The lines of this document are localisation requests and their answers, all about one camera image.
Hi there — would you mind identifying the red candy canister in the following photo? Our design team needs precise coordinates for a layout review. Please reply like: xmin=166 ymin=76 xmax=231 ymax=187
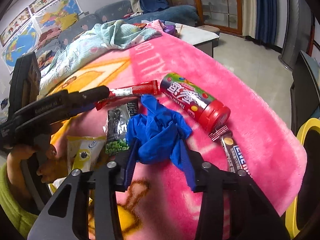
xmin=159 ymin=72 xmax=232 ymax=133

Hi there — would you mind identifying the multicoloured clothes pile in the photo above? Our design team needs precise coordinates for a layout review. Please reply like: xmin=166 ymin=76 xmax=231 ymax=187
xmin=36 ymin=50 xmax=59 ymax=70

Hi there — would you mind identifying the yellow pillow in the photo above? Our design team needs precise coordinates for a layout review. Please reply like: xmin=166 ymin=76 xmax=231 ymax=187
xmin=59 ymin=12 xmax=79 ymax=30

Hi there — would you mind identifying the country wall map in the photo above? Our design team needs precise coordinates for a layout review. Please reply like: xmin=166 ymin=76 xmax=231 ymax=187
xmin=35 ymin=0 xmax=83 ymax=30

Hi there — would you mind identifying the blue grey heart sofa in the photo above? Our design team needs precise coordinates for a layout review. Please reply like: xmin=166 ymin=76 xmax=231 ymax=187
xmin=35 ymin=0 xmax=200 ymax=70

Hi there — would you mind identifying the person's left forearm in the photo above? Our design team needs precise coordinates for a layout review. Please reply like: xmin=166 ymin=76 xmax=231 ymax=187
xmin=0 ymin=164 xmax=42 ymax=239

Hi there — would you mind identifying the world wall map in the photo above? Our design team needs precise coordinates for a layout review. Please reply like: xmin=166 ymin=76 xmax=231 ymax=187
xmin=0 ymin=22 xmax=42 ymax=74

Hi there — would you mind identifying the black green pea packet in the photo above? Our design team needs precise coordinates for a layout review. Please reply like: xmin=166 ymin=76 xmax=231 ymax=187
xmin=104 ymin=99 xmax=140 ymax=155

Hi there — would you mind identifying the red clothes pile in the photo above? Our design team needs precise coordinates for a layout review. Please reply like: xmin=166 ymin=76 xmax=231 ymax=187
xmin=37 ymin=26 xmax=63 ymax=48

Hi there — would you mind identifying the light green cartoon blanket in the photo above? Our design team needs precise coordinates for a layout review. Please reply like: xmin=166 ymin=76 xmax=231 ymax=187
xmin=39 ymin=19 xmax=163 ymax=97

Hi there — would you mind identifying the white top coffee table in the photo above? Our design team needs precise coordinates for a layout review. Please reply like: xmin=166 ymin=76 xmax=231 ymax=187
xmin=175 ymin=22 xmax=220 ymax=58

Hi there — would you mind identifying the yellow white snack packet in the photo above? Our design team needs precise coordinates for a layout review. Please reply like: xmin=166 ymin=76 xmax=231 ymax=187
xmin=66 ymin=135 xmax=107 ymax=173

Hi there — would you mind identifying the brown round stool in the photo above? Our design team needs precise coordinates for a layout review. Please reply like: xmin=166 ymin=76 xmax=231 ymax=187
xmin=196 ymin=25 xmax=220 ymax=37

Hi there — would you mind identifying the red stick snack wrapper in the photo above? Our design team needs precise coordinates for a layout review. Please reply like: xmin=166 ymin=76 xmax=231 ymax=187
xmin=94 ymin=80 xmax=159 ymax=111

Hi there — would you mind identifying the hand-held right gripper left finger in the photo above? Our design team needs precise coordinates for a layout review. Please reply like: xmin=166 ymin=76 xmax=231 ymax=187
xmin=27 ymin=140 xmax=140 ymax=240

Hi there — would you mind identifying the silver tower air conditioner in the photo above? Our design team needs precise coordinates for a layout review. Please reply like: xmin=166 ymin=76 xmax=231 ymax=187
xmin=278 ymin=0 xmax=315 ymax=72

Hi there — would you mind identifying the wooden glass sliding door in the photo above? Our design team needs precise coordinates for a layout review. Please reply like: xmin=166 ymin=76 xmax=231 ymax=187
xmin=152 ymin=0 xmax=244 ymax=35

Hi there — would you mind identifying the purple bag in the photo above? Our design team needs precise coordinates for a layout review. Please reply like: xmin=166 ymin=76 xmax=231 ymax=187
xmin=160 ymin=20 xmax=178 ymax=35

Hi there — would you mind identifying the brown chocolate bar wrapper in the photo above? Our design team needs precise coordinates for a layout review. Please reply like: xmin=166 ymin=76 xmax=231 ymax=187
xmin=209 ymin=126 xmax=253 ymax=179

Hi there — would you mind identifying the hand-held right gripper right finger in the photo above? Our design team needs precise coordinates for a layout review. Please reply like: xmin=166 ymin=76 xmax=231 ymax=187
xmin=179 ymin=140 xmax=292 ymax=240

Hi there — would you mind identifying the pink bear printed blanket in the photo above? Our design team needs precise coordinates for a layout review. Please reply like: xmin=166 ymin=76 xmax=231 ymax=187
xmin=37 ymin=21 xmax=307 ymax=240

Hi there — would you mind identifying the blue rubber glove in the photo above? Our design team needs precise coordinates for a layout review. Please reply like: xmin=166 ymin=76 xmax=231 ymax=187
xmin=125 ymin=94 xmax=193 ymax=173

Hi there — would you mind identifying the yellow rimmed waste bin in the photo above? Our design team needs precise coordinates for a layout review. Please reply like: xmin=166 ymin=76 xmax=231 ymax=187
xmin=285 ymin=117 xmax=320 ymax=235

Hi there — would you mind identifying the person's left hand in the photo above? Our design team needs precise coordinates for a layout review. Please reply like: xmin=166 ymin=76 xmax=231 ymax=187
xmin=6 ymin=144 xmax=68 ymax=196

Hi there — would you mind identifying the television cabinet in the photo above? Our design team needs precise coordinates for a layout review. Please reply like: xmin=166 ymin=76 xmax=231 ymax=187
xmin=290 ymin=50 xmax=320 ymax=137

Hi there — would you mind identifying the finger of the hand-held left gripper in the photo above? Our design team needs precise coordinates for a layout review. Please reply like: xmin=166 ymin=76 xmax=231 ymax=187
xmin=50 ymin=99 xmax=98 ymax=125
xmin=9 ymin=52 xmax=110 ymax=114

